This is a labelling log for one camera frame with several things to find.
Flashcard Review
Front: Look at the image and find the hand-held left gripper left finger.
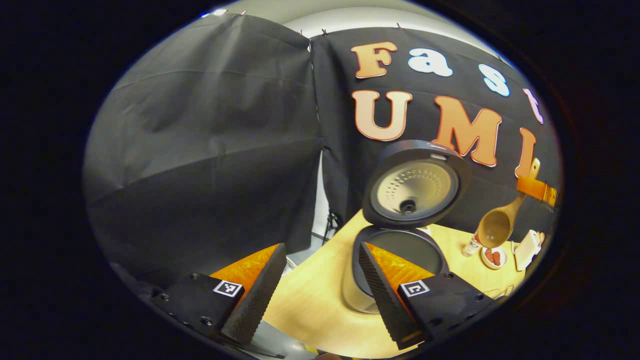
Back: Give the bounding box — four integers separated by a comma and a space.
150, 243, 288, 347

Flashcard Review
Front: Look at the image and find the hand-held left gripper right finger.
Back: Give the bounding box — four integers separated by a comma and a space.
358, 242, 496, 351

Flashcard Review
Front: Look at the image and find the wooden spoon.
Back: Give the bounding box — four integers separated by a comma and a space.
477, 157, 542, 250

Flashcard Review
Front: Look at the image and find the metal wire chopstick holder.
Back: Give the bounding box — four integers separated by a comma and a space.
481, 284, 517, 299

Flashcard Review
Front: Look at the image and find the dark grey rice cooker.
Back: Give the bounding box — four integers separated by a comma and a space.
342, 139, 473, 314

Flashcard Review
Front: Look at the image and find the white toaster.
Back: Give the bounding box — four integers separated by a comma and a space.
513, 229, 542, 272

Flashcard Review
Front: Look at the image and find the white round plate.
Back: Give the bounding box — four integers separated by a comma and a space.
481, 246, 509, 270

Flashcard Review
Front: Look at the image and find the clear plastic drink bottle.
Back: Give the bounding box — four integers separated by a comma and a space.
461, 232, 482, 258

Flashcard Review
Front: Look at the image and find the black tripod stand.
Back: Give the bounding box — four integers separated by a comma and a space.
322, 211, 344, 244

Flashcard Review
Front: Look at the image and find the black backdrop cloth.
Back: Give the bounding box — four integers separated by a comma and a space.
82, 12, 563, 301

